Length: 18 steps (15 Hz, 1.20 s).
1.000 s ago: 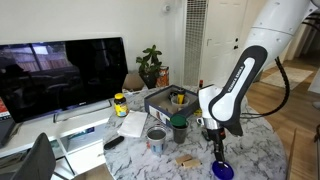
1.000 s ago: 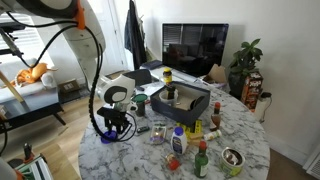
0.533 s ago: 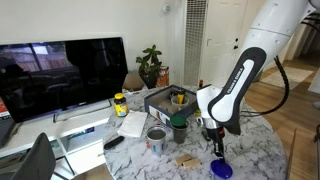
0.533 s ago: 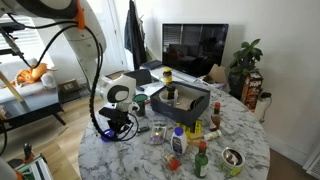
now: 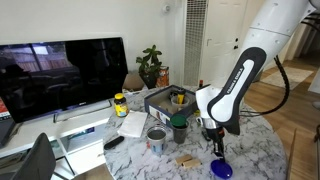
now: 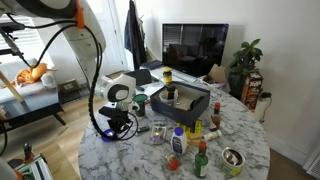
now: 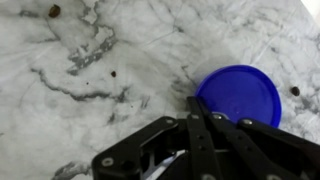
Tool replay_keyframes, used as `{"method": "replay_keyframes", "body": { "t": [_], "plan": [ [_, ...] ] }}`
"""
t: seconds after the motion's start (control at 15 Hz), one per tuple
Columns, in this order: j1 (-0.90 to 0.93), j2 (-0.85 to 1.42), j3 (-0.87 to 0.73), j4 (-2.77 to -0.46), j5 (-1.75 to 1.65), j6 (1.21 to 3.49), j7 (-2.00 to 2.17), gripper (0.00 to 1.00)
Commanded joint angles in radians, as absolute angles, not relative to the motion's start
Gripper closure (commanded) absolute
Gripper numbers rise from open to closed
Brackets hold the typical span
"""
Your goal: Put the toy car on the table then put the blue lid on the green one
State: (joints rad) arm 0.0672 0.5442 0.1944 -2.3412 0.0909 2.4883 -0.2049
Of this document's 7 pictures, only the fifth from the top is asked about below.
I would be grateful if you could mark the black flat screen television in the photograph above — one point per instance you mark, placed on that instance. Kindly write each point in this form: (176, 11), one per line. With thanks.
(63, 76)

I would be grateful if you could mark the blue printed box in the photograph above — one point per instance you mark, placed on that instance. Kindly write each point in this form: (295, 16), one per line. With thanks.
(81, 133)

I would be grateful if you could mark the silver metal cup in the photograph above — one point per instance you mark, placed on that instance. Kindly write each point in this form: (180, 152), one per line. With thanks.
(156, 145)

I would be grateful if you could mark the wooden block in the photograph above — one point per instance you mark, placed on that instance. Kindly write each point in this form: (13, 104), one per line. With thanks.
(183, 159)
(192, 163)

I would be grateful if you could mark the beige floor rug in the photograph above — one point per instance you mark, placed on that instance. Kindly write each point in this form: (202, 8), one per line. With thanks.
(295, 77)

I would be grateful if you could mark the dark grey chair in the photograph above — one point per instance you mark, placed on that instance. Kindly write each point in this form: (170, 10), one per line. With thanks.
(36, 160)

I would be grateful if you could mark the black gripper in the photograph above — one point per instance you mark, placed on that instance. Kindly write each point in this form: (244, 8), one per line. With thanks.
(218, 136)

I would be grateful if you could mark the green round lid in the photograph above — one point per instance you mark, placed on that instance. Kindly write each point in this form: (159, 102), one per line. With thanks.
(178, 120)

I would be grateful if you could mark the white panel door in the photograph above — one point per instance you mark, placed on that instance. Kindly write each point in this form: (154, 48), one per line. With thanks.
(220, 33)

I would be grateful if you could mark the yellow-lidded supplement bottle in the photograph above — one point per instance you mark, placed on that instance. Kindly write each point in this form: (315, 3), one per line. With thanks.
(121, 107)

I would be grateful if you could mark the white round thermostat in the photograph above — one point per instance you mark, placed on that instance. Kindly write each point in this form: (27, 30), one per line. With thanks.
(166, 8)

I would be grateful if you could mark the white paper napkin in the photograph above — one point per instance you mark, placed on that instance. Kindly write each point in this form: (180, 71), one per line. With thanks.
(132, 124)

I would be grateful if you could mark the black remote control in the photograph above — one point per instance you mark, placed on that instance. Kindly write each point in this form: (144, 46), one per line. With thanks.
(114, 142)

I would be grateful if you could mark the small black toy car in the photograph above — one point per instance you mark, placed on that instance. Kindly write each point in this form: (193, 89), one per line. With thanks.
(205, 135)

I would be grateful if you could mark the red white book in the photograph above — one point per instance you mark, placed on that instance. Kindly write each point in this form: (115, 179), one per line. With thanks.
(4, 110)

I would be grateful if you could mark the dark grey cup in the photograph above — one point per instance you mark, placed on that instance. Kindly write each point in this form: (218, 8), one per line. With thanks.
(180, 136)

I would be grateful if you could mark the green potted plant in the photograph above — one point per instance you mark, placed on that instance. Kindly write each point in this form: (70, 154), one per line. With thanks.
(150, 65)

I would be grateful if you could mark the white wall grille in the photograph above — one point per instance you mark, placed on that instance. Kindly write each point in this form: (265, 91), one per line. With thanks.
(195, 40)

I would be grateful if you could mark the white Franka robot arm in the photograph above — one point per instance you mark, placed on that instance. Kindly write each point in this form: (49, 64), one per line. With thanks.
(276, 26)

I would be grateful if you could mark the navy cardboard box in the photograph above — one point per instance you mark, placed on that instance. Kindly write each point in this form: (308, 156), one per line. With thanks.
(156, 111)

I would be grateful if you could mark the white television stand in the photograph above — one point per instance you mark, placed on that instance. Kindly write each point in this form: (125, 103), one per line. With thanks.
(40, 128)

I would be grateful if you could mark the yellow black bottle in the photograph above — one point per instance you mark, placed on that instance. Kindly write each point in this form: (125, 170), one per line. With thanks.
(181, 97)

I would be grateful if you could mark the red-capped hot sauce bottle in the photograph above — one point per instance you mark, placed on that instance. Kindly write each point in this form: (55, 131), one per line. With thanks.
(200, 84)

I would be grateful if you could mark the white plastic cup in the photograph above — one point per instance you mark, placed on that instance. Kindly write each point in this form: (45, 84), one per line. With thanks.
(180, 107)

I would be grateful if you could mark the orange printed box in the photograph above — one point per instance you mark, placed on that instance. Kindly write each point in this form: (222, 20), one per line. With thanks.
(163, 78)

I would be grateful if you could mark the white cabinet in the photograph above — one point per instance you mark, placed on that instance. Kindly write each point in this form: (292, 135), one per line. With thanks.
(315, 83)

